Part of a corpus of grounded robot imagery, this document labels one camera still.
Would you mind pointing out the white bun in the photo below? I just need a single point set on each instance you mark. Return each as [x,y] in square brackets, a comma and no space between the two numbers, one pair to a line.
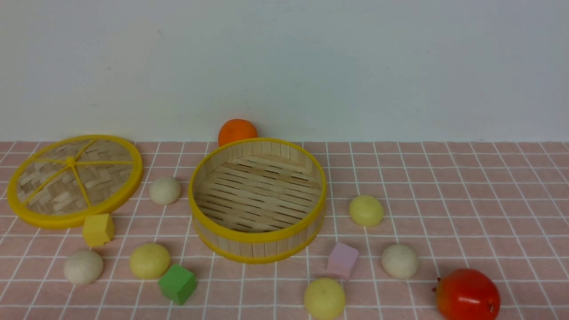
[83,267]
[164,190]
[400,261]

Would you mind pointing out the yellow cube block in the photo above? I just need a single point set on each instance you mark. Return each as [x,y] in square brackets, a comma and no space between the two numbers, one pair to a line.
[98,229]

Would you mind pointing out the red tomato fruit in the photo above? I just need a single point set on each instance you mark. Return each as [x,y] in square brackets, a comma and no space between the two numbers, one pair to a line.
[467,294]

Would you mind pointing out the pink checked tablecloth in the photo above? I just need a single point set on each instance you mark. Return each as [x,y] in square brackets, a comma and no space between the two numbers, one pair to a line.
[501,208]

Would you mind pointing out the orange fruit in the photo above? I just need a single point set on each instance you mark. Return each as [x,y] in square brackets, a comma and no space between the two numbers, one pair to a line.
[236,129]

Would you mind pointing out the yellow woven steamer lid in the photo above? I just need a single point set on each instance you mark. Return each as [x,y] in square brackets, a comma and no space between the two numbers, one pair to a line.
[62,184]

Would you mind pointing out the yellow bamboo steamer tray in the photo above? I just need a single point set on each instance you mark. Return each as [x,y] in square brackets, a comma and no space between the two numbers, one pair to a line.
[258,201]

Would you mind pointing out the green cube block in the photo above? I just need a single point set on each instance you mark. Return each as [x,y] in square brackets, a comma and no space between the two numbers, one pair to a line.
[178,284]

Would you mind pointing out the pink cube block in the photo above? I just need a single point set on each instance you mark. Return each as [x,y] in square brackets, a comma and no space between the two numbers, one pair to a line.
[342,261]

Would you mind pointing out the yellow bun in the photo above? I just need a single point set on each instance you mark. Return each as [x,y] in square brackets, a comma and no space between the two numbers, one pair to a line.
[325,299]
[149,261]
[366,210]

